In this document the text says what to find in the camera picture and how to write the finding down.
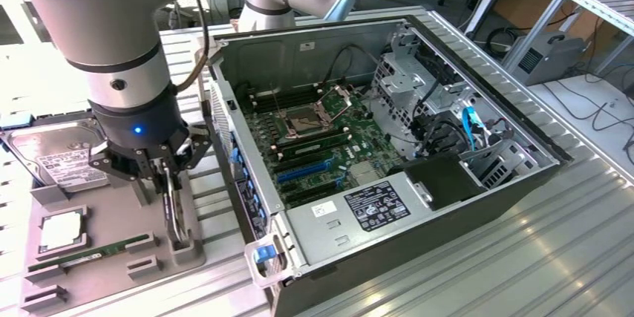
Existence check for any black open PC case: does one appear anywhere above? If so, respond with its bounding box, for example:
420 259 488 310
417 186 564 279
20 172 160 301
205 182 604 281
193 14 575 317

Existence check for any blue SATA wire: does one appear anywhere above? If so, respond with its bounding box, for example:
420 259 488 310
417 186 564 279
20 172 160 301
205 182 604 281
459 106 482 153

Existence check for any hard disk blue carrier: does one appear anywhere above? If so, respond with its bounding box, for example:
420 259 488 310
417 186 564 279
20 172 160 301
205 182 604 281
0 108 113 194

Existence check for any silver socket cover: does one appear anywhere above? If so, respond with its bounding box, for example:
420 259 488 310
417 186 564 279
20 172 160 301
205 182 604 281
313 85 355 121

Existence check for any green Dell motherboard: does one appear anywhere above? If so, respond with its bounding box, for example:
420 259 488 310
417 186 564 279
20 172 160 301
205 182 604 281
241 82 412 209

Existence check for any thin metal locking lever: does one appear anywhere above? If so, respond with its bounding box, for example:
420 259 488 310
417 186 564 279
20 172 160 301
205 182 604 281
269 82 285 120

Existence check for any CPU socket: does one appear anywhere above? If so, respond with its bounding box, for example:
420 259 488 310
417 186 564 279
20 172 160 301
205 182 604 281
279 107 328 138

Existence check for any silver CPU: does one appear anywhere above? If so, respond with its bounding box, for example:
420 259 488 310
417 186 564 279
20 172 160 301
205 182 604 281
38 212 82 247

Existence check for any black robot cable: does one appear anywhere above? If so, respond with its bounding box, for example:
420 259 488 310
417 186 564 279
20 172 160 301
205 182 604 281
175 0 209 92

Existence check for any black power wire bundle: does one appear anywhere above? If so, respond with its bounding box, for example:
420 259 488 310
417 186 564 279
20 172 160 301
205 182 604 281
409 114 470 157

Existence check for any silver power supply unit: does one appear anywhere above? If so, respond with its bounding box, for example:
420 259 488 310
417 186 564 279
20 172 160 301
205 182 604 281
283 177 437 269

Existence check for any silver perforated drive cage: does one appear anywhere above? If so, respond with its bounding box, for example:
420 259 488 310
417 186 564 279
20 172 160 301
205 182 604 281
369 22 479 149

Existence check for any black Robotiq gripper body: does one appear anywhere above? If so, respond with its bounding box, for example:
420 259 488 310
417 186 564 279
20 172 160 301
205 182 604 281
89 84 193 157

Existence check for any silver disk bay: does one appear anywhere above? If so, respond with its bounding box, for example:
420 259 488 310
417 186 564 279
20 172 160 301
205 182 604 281
458 138 543 189

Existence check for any green RAM stick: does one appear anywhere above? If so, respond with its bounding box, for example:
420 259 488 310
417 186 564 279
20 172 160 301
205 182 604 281
26 233 152 273
279 143 339 159

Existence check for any blue expansion slot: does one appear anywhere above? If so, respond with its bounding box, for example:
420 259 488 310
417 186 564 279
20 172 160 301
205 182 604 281
275 163 332 183

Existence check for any blue case latch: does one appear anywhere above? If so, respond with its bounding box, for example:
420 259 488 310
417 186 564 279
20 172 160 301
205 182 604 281
252 244 276 264

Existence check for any grey parts rack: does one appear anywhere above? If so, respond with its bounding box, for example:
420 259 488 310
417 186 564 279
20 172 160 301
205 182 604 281
17 168 208 314

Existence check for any black plastic air shroud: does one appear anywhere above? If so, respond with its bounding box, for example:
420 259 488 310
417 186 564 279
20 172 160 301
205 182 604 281
385 153 490 212

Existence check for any silver chipset heatsink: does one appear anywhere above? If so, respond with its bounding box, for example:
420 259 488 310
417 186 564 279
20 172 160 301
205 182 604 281
348 163 381 184

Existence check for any green graphics card black cooler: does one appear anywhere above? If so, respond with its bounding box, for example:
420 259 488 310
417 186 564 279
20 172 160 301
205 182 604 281
157 168 192 249

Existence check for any grey computer tower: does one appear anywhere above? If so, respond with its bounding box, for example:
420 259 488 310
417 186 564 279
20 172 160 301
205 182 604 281
504 33 588 87

